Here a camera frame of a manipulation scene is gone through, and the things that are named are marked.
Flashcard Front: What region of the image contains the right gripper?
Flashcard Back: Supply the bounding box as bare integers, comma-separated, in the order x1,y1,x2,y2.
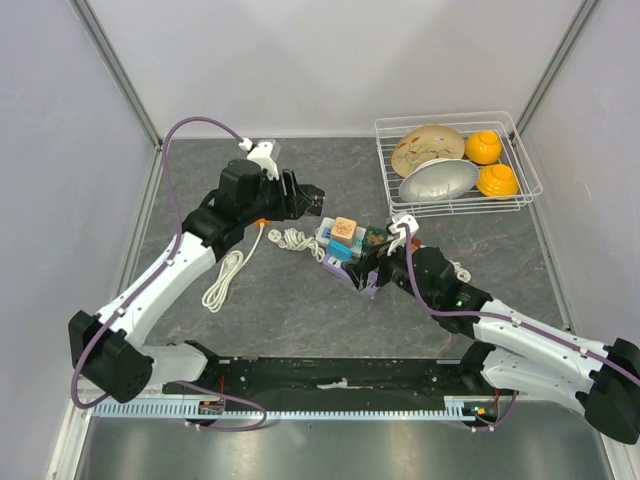
340,232,436,308

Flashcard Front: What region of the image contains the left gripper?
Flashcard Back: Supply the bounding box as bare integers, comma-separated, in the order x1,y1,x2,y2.
240,169,312,226

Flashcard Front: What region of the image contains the dark green cube socket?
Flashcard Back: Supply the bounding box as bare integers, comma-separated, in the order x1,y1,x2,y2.
362,226,388,249

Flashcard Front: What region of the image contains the purple power strip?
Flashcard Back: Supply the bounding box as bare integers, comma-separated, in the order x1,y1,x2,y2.
321,254,378,299

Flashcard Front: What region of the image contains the blue cube socket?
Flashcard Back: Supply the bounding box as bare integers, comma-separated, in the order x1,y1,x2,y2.
327,240,353,262

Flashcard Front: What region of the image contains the beige cube socket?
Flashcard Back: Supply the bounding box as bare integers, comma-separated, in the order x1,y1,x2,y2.
330,217,357,245

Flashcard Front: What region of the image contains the orange power strip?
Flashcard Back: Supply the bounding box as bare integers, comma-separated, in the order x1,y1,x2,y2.
253,218,273,227

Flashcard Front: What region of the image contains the white multicolour power strip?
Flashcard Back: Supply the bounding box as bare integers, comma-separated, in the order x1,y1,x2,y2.
315,217,366,257

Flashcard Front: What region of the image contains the red-brown cube socket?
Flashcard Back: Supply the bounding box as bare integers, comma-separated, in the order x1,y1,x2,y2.
411,236,422,251

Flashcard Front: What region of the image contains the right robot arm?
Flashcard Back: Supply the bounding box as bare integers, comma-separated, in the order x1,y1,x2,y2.
342,246,639,445

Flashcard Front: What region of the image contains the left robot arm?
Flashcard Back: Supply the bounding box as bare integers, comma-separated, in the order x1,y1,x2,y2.
68,159,325,403

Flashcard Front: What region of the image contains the grey white plate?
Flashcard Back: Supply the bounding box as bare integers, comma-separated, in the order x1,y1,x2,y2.
398,158,479,203

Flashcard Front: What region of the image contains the beige floral plate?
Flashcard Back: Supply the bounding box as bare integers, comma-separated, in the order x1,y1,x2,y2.
390,124,465,177

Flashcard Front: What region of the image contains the lower yellow bowl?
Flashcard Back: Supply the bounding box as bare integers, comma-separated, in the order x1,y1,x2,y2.
476,163,519,197

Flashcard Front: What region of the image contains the yellow bowl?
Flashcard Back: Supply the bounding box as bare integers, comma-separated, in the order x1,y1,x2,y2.
476,163,519,197
465,130,502,165

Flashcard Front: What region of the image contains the upper yellow bowl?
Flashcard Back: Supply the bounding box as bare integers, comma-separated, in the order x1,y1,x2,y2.
465,130,502,165

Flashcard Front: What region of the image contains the purple strip white cord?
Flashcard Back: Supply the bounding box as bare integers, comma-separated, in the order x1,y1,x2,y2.
267,227,327,262

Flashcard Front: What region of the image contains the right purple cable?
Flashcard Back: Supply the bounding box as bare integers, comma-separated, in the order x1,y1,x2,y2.
402,222,640,432

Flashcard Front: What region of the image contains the orange strip white cord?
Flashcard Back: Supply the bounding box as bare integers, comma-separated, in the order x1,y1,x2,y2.
201,224,265,314

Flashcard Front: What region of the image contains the white wire dish rack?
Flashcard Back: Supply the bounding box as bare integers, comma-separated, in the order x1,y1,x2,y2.
375,111,543,218

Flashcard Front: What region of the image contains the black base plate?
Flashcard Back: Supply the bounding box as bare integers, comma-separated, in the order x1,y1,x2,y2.
195,356,494,412

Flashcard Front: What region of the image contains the slotted cable duct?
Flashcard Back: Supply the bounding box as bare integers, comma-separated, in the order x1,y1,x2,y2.
93,398,476,422

